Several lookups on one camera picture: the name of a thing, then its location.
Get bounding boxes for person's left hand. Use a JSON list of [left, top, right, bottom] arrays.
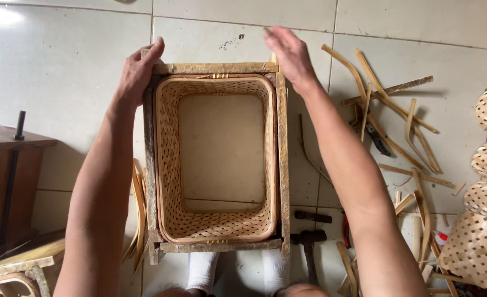
[[116, 36, 166, 109]]

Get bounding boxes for person's right hand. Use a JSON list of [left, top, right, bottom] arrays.
[[262, 26, 321, 98]]

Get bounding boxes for rectangular wooden frame mold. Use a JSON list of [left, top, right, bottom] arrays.
[[141, 49, 291, 265]]

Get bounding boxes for thin dark curved strip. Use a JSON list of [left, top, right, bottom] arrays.
[[298, 114, 335, 186]]

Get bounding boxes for scattered bamboo offcuts pile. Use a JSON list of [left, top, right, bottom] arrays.
[[321, 43, 468, 297]]

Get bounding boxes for black pruning shears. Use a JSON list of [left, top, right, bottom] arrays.
[[349, 119, 392, 157]]

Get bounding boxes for woven bamboo rectangular basket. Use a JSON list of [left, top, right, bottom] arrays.
[[153, 73, 278, 245]]

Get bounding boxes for black hammer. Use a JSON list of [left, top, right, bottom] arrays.
[[290, 230, 327, 286]]

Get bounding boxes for bundle of curved bamboo strips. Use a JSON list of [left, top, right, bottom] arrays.
[[122, 159, 150, 274]]

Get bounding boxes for white sock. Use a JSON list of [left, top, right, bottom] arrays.
[[186, 252, 220, 294], [262, 249, 291, 294]]

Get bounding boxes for person's right knee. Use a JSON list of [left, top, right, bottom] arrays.
[[274, 283, 332, 297]]

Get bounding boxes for person's knee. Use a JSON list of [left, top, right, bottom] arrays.
[[274, 283, 332, 297], [153, 287, 208, 297]]

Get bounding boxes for person's left knee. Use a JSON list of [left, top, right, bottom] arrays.
[[153, 287, 208, 297]]

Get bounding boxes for black metal rod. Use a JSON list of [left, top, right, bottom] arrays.
[[0, 111, 26, 246]]

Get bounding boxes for worn wooden stool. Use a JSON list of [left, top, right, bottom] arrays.
[[0, 231, 67, 297]]

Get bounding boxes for black tool handle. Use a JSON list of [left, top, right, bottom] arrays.
[[295, 210, 333, 224]]

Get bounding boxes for red-handled tool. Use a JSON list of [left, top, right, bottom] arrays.
[[342, 214, 352, 249]]

